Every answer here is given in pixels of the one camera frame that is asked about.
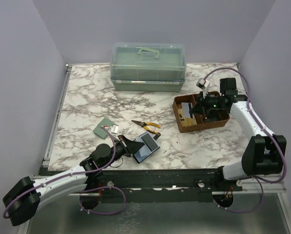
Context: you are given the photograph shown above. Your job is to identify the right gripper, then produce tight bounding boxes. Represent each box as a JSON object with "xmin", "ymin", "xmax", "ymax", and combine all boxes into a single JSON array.
[{"xmin": 189, "ymin": 90, "xmax": 225, "ymax": 117}]

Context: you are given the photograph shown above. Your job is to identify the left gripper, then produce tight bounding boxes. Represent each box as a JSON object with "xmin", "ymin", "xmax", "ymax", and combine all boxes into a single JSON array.
[{"xmin": 102, "ymin": 135, "xmax": 145, "ymax": 169}]

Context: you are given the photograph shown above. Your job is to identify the grey credit card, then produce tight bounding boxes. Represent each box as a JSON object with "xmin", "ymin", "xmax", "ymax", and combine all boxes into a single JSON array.
[{"xmin": 181, "ymin": 102, "xmax": 194, "ymax": 119}]

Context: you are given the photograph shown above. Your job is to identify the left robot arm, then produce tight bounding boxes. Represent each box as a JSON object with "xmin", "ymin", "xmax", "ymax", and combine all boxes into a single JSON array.
[{"xmin": 2, "ymin": 135, "xmax": 145, "ymax": 226}]

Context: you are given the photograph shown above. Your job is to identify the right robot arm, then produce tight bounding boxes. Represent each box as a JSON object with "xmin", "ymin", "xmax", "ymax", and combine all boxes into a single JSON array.
[{"xmin": 190, "ymin": 78, "xmax": 287, "ymax": 191}]

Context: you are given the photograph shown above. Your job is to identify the gold card in tray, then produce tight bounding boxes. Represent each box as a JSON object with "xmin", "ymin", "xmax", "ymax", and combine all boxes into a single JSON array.
[{"xmin": 179, "ymin": 113, "xmax": 197, "ymax": 127}]

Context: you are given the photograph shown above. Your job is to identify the brown wicker tray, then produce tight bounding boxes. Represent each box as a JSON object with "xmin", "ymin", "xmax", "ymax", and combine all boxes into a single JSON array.
[{"xmin": 172, "ymin": 94, "xmax": 230, "ymax": 133}]

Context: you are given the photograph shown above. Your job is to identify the yellow black pliers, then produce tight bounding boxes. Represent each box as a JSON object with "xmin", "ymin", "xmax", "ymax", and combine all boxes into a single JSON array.
[{"xmin": 132, "ymin": 120, "xmax": 161, "ymax": 128}]

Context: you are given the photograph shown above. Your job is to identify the green snap wallet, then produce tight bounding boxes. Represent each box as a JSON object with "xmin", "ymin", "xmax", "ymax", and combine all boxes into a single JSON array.
[{"xmin": 93, "ymin": 118, "xmax": 115, "ymax": 139}]

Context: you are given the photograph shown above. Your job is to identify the green plastic storage box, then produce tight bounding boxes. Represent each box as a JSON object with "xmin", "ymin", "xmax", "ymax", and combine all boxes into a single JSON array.
[{"xmin": 110, "ymin": 43, "xmax": 187, "ymax": 92}]

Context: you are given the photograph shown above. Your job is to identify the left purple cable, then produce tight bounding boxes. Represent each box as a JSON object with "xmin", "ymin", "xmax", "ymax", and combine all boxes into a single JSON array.
[{"xmin": 2, "ymin": 125, "xmax": 126, "ymax": 219}]

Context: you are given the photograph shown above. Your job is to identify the purple cable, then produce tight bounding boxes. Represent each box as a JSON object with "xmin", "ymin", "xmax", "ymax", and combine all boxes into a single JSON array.
[
  {"xmin": 203, "ymin": 67, "xmax": 289, "ymax": 213},
  {"xmin": 2, "ymin": 125, "xmax": 126, "ymax": 219}
]

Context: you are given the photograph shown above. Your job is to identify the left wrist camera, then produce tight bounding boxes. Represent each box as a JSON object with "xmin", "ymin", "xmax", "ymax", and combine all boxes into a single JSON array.
[{"xmin": 109, "ymin": 124, "xmax": 119, "ymax": 135}]

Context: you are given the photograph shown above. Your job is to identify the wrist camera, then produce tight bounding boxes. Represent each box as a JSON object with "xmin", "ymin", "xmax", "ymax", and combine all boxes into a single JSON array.
[
  {"xmin": 109, "ymin": 124, "xmax": 119, "ymax": 135},
  {"xmin": 196, "ymin": 78, "xmax": 209, "ymax": 98}
]

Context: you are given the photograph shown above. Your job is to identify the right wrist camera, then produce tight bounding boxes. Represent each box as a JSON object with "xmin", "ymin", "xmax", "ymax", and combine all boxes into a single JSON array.
[{"xmin": 196, "ymin": 78, "xmax": 209, "ymax": 98}]

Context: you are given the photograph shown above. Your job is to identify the black mounting rail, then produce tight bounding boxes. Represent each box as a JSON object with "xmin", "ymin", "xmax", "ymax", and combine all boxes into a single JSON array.
[{"xmin": 86, "ymin": 169, "xmax": 242, "ymax": 203}]

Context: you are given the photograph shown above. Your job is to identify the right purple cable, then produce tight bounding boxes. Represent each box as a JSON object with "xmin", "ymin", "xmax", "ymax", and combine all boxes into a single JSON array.
[{"xmin": 203, "ymin": 67, "xmax": 289, "ymax": 213}]

